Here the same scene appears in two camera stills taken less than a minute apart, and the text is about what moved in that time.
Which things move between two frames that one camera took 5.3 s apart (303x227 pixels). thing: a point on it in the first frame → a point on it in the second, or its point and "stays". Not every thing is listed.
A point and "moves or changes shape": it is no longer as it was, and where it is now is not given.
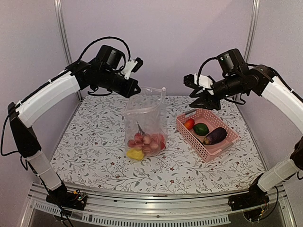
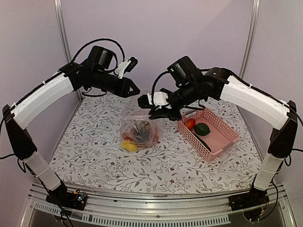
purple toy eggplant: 215,136 → 142,131
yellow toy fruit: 136,154 → 129,146
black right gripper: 209,102 → 163,112
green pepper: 200,129 stays
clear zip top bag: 145,124 moves or changes shape
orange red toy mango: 189,124 stays
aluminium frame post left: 60,21 stays
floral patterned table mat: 91,152 stays
